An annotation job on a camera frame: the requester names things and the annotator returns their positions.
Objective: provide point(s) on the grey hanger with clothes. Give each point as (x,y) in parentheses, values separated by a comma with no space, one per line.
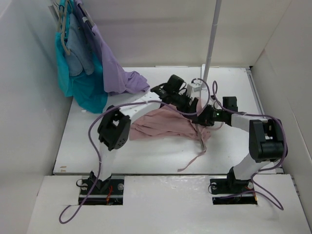
(65,9)

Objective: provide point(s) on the blue grey hanging garment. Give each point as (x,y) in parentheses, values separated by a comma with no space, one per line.
(80,57)

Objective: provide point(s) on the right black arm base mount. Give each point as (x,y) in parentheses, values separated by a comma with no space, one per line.
(232,193)

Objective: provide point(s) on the white left rack pole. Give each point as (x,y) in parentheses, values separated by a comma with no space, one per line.
(54,12)

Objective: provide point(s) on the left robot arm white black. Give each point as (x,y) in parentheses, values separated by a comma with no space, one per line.
(114,127)

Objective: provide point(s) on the white rack pole with base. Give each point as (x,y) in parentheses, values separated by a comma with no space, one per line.
(217,9)

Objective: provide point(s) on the lilac hanging garment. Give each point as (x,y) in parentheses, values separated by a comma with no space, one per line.
(116,79)

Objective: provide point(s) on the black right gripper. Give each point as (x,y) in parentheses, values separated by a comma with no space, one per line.
(204,117)

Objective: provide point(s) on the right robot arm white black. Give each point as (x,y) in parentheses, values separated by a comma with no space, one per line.
(266,144)

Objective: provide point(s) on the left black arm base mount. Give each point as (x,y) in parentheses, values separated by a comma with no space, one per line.
(105,193)

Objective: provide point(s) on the teal hanging garment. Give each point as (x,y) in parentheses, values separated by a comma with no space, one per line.
(87,90)

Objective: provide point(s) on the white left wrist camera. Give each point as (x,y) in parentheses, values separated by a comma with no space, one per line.
(193,90)

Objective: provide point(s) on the pink trousers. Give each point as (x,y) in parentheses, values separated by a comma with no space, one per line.
(166,122)

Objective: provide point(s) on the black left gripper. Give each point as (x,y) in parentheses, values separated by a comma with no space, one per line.
(188,107)

